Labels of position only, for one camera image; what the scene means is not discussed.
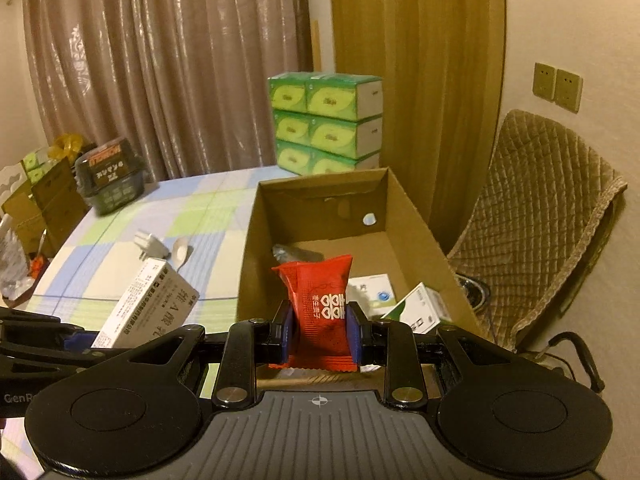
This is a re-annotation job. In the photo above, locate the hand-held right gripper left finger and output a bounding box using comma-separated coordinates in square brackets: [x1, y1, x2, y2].
[115, 300, 296, 409]

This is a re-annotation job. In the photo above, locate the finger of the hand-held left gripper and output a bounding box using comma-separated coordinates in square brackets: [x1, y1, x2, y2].
[0, 308, 98, 351]
[0, 342, 113, 386]

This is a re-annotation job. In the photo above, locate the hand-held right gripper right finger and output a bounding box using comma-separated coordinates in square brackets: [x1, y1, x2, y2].
[345, 301, 518, 411]

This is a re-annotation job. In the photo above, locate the red snack packet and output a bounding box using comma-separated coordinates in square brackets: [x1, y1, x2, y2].
[270, 254, 362, 373]

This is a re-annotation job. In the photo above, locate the white printed medicine box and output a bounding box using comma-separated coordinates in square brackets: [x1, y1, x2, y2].
[90, 257, 201, 351]

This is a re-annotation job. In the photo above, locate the brown cardboard box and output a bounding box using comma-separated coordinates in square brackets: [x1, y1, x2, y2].
[235, 166, 486, 343]

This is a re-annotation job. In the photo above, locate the white blue-green medicine box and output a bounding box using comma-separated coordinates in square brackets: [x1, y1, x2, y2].
[347, 274, 396, 318]

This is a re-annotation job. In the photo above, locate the white green medicine box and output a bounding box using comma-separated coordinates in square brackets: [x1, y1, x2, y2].
[380, 281, 453, 336]

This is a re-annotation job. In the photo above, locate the crumpled clear plastic bag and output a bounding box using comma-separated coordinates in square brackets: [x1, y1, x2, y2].
[0, 215, 38, 306]

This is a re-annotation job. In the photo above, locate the small brown carton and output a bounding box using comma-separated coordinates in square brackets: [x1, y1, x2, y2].
[1, 192, 90, 257]
[31, 160, 81, 211]

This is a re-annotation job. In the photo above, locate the shiny metal pot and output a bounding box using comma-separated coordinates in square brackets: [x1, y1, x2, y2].
[457, 272, 493, 321]

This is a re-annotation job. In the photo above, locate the white plastic spoon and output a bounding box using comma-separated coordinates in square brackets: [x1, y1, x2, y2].
[170, 238, 193, 273]

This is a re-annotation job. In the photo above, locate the white plug adapter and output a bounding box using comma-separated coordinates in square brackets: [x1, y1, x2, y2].
[134, 230, 170, 261]

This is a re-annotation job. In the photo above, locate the checked tablecloth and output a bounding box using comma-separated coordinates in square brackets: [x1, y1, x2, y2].
[22, 165, 296, 396]

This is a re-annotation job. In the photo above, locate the dark green plastic basket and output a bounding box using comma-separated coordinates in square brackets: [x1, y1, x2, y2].
[74, 137, 147, 217]

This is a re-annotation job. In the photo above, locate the dark box orange label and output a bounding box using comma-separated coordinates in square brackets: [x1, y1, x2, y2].
[85, 142, 136, 191]

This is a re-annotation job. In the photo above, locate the yellow plastic bag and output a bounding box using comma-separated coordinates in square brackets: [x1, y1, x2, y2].
[52, 133, 84, 162]

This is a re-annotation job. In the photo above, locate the stack of green tissue packs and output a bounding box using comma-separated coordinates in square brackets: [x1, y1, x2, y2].
[266, 72, 385, 176]

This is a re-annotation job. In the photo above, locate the quilted chair back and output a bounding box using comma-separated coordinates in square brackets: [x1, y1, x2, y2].
[445, 109, 628, 356]

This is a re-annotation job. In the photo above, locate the shiny brown curtain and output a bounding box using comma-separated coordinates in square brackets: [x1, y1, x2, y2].
[22, 0, 313, 186]

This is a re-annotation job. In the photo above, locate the black power cable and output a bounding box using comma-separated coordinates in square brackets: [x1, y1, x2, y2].
[547, 331, 606, 393]

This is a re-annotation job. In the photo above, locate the beige wall switch plate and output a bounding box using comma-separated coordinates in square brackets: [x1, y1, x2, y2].
[555, 69, 583, 113]
[532, 62, 557, 101]

